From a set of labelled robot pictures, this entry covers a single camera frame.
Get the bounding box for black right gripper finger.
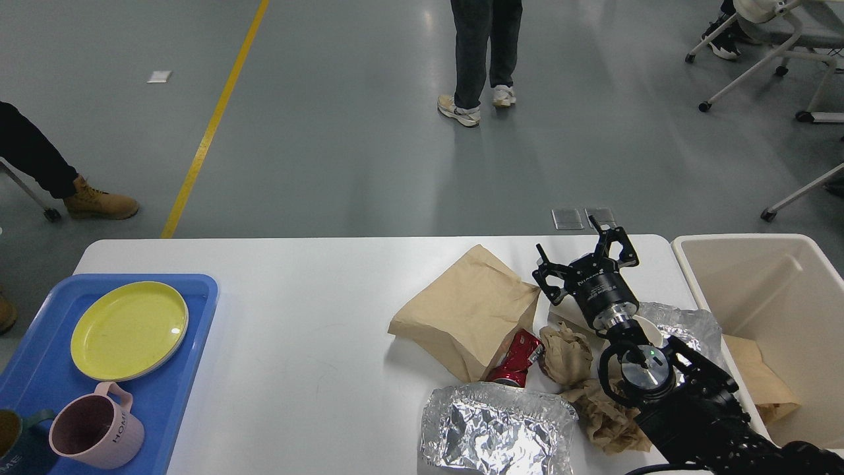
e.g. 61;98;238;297
532;243;573;305
588;216;640;270

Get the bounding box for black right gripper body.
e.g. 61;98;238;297
566;256;640;330

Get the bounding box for brown paper bag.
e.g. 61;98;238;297
388;245;539;383

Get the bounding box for yellow plate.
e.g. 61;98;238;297
70;282;189;382

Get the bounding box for dark green mug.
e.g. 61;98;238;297
1;409;59;474

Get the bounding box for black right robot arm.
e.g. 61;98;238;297
532;218;843;474

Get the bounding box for right floor outlet cover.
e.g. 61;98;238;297
583;207;617;228

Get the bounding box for floor outlet cover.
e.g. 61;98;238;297
583;207;617;228
551;208;584;231

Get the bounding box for crushed red soda can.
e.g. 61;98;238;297
485;329;545;388

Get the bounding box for crumpled brown paper ball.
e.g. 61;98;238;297
539;325;593;386

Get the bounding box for left floor outlet cover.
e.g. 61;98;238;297
551;208;584;231

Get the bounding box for rear aluminium foil piece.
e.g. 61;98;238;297
637;301;729;371

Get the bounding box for crumpled brown paper napkin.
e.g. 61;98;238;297
560;379;652;456

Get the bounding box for beige plastic bin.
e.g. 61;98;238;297
672;234;843;451

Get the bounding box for front aluminium foil tray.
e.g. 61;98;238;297
419;382;578;474

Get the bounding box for left beige sneaker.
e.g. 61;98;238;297
437;94;481;127

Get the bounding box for beige sneaker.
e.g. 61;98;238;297
492;84;518;108
437;94;481;127

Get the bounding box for brown paper in bin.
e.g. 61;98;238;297
723;334;800;425

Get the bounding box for right beige sneaker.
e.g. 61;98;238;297
492;84;518;108

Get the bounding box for seated person black shoe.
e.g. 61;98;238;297
700;1;741;61

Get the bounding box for passing person grey jeans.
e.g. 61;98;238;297
451;1;524;110

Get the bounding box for white office chair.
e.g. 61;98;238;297
685;1;843;123

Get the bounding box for pink plate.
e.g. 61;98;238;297
70;309;189;381

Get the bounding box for tan work boot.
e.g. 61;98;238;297
61;175;140;220

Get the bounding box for pink mug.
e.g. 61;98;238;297
48;381;145;470

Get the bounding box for grey chair leg caster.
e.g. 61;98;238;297
1;160;61;222

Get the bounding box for blue plastic tray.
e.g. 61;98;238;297
1;274;219;474

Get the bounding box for black trouser leg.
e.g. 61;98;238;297
1;102;79;199

